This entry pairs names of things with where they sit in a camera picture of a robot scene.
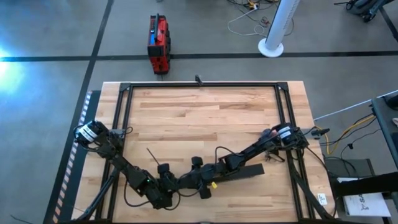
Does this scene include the red portable radio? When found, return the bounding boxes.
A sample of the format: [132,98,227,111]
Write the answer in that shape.
[146,12,172,75]

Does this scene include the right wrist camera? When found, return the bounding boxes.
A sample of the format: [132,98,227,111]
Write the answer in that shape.
[200,167,215,183]

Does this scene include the white floor cable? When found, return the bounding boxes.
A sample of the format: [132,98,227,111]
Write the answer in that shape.
[226,6,266,37]

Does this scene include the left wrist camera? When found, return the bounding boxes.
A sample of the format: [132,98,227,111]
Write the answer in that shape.
[133,174,152,192]

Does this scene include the white booklet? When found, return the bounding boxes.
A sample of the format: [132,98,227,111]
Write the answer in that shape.
[341,192,392,218]

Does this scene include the white rod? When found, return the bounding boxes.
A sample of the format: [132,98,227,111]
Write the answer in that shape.
[312,89,398,122]

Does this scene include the dark side table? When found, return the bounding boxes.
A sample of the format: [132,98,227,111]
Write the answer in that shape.
[369,92,398,200]

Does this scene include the black duct cover strip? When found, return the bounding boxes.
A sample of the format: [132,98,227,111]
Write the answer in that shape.
[214,163,266,184]

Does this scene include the grey wheeled device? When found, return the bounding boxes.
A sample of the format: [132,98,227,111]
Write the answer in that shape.
[334,0,396,23]

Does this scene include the yellow floor cable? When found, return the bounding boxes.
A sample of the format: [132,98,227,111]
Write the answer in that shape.
[313,114,377,156]

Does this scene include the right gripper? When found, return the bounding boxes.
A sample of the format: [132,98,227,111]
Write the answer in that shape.
[183,156,226,200]

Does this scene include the black cable sleeve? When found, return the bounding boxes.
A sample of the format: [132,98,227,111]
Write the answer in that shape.
[73,167,123,223]
[287,152,336,222]

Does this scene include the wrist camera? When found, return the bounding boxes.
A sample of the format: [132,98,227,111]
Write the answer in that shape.
[200,167,215,183]
[133,174,152,192]

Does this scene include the black zip tie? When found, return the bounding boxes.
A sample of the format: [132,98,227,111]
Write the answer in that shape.
[146,147,161,166]

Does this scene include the white tower column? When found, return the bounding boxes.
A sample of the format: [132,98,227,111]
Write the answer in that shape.
[257,0,301,58]

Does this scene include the black aluminium table frame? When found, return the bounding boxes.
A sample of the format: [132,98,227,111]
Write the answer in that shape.
[93,81,338,224]

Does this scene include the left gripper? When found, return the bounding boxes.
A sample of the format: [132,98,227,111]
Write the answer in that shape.
[141,163,184,209]

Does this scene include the black floor box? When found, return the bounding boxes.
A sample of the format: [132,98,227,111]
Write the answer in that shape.
[324,157,376,187]

